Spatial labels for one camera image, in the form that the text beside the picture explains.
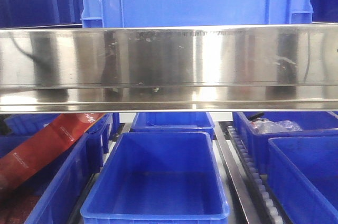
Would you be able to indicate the blue bin centre rear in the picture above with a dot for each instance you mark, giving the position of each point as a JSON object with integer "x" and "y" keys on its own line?
{"x": 190, "y": 121}

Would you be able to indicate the empty blue bin centre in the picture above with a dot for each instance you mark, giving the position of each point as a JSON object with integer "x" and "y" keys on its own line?
{"x": 165, "y": 177}

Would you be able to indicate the blue bin rear right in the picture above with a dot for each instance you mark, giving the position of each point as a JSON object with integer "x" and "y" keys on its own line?
{"x": 313, "y": 123}

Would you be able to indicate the blue bin rear left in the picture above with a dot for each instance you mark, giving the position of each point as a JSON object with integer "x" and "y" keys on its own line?
{"x": 29, "y": 124}

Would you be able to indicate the stainless steel shelf beam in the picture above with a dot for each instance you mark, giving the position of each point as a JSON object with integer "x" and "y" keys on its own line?
{"x": 209, "y": 68}

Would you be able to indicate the blue bin front left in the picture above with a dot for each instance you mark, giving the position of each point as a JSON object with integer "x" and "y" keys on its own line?
{"x": 50, "y": 195}

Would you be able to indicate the blue bin front right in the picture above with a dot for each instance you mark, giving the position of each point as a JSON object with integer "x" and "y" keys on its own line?
{"x": 302, "y": 175}

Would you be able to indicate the clear plastic bags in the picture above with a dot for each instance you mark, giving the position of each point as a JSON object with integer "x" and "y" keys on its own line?
{"x": 266, "y": 126}

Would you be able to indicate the red packaging box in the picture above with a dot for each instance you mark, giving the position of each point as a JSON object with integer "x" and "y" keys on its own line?
{"x": 42, "y": 148}

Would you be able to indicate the roller conveyor rail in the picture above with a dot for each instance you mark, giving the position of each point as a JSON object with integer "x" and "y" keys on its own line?
{"x": 250, "y": 198}

